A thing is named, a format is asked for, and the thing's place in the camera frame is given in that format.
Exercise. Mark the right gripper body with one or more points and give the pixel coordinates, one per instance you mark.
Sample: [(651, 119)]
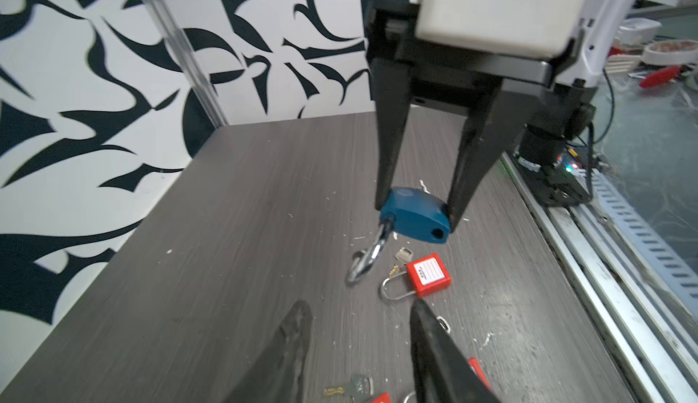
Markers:
[(447, 77)]

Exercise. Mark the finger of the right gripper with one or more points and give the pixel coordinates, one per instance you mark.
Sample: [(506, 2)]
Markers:
[(391, 82), (492, 125)]

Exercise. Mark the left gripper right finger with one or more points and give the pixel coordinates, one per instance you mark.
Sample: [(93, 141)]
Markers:
[(441, 372)]

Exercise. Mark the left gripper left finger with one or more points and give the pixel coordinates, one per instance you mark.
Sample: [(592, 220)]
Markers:
[(277, 375)]

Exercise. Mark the red padlock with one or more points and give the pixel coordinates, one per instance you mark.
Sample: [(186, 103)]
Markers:
[(427, 275), (385, 398), (476, 367)]

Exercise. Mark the blue padlock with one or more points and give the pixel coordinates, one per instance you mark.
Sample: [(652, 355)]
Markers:
[(410, 212)]

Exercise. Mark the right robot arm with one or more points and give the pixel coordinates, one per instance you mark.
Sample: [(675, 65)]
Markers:
[(565, 108)]

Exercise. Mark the loose silver key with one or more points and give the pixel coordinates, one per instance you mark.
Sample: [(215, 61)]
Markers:
[(359, 388)]

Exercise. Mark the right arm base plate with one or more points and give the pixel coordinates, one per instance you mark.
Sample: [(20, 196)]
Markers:
[(555, 186)]

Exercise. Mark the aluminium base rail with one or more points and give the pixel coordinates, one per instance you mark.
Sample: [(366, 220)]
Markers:
[(645, 327)]

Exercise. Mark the white slotted cable duct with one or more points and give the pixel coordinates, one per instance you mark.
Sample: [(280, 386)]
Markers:
[(659, 256)]

